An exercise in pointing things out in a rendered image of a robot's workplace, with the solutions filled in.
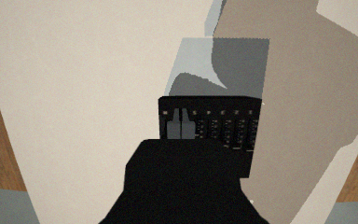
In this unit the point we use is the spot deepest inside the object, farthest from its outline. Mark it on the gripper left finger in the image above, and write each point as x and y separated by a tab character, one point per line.
174	126

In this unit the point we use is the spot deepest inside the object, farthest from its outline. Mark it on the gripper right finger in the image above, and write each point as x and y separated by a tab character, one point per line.
187	127

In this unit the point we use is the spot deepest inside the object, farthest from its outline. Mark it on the black lighting desk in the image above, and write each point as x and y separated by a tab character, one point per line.
233	120

